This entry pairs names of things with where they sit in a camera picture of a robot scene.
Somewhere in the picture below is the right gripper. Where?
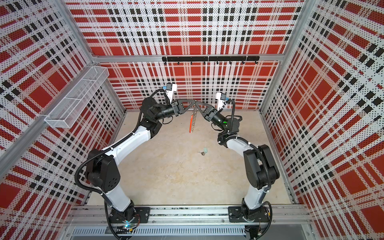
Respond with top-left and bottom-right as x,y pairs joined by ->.
196,102 -> 227,133

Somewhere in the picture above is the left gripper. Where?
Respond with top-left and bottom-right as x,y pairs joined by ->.
154,99 -> 196,121

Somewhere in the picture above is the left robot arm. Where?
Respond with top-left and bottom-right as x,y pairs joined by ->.
74,97 -> 201,223

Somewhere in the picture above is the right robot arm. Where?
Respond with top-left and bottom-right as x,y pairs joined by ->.
196,102 -> 280,222

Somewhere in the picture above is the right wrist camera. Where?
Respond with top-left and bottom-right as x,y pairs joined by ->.
216,92 -> 228,111

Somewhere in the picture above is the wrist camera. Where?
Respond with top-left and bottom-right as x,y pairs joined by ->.
216,92 -> 228,111
163,83 -> 177,103

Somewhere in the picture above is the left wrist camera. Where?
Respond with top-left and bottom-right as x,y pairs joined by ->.
163,83 -> 177,103

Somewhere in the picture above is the black wall hook rail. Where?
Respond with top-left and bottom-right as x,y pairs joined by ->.
162,56 -> 260,64

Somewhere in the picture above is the white wire mesh basket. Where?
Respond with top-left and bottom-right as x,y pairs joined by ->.
45,66 -> 109,129

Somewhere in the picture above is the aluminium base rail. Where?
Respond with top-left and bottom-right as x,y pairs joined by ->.
64,205 -> 313,238

